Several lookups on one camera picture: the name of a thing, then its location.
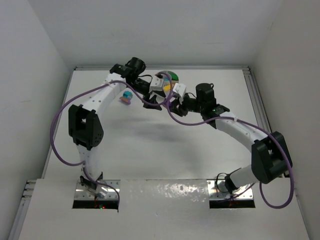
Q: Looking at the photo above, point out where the green lego brick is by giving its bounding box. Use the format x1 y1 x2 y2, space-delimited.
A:
167 71 179 82

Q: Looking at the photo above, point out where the white divided round container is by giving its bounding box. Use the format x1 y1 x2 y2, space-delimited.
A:
154 70 178 96

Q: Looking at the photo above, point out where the teal purple butterfly lego cluster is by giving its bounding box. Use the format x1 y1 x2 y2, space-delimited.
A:
119 90 133 105

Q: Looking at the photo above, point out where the purple cable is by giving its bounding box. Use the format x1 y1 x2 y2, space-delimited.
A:
163 74 294 209
49 80 173 201

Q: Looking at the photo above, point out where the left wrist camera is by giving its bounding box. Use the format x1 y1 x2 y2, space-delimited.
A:
149 76 166 97

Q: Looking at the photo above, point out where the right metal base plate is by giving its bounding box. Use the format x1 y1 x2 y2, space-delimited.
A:
207 178 255 201

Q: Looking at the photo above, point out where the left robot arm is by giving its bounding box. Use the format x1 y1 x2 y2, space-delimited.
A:
68 57 174 190

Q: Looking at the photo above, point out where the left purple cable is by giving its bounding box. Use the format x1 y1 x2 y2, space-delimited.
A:
49 80 173 201

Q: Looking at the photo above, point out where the long yellow lego plate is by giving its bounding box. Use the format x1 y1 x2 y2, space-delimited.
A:
163 85 172 92

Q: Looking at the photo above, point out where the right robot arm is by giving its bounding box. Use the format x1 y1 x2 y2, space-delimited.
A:
168 83 293 194

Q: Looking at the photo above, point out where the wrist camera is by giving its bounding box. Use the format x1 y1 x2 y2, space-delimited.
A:
149 76 166 97
172 83 187 98

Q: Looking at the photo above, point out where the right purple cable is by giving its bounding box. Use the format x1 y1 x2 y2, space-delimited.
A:
163 74 294 209

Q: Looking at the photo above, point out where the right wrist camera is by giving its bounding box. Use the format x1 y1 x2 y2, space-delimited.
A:
172 83 187 98

